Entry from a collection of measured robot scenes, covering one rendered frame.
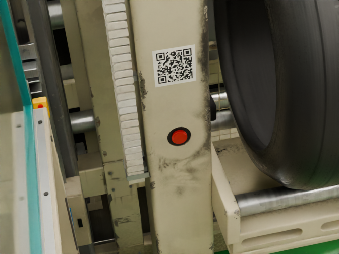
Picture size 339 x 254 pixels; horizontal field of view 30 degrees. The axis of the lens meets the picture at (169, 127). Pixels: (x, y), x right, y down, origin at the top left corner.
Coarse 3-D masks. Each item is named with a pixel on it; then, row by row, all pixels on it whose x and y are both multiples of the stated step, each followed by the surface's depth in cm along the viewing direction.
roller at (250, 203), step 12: (252, 192) 127; (264, 192) 127; (276, 192) 127; (288, 192) 127; (300, 192) 127; (312, 192) 127; (324, 192) 128; (336, 192) 128; (240, 204) 125; (252, 204) 126; (264, 204) 126; (276, 204) 126; (288, 204) 127; (300, 204) 128; (240, 216) 127
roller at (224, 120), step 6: (216, 114) 148; (222, 114) 148; (228, 114) 148; (216, 120) 147; (222, 120) 148; (228, 120) 148; (216, 126) 148; (222, 126) 148; (228, 126) 148; (234, 126) 149
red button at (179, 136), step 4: (176, 132) 120; (180, 132) 120; (184, 132) 120; (172, 136) 120; (176, 136) 120; (180, 136) 120; (184, 136) 120; (172, 140) 120; (176, 140) 120; (180, 140) 121; (184, 140) 121
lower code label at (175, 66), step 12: (168, 48) 108; (180, 48) 109; (192, 48) 109; (156, 60) 109; (168, 60) 110; (180, 60) 110; (192, 60) 111; (156, 72) 111; (168, 72) 111; (180, 72) 112; (192, 72) 112; (156, 84) 112; (168, 84) 113
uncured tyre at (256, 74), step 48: (240, 0) 146; (288, 0) 97; (336, 0) 94; (240, 48) 149; (288, 48) 98; (336, 48) 94; (240, 96) 145; (288, 96) 101; (336, 96) 97; (288, 144) 106; (336, 144) 102
